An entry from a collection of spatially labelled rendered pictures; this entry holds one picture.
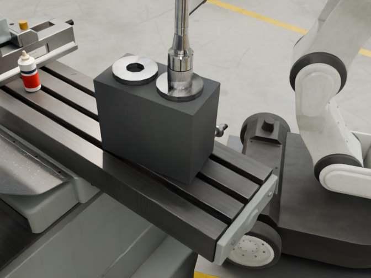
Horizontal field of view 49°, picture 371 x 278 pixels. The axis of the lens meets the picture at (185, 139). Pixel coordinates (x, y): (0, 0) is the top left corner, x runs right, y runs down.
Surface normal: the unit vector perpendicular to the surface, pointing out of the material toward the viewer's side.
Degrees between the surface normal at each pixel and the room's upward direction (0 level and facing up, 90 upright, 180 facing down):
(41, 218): 90
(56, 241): 90
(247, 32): 0
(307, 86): 90
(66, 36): 90
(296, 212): 0
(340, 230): 0
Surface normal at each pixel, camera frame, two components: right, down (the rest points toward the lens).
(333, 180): -0.24, 0.65
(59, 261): 0.80, 0.42
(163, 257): 0.04, -0.74
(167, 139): -0.47, 0.58
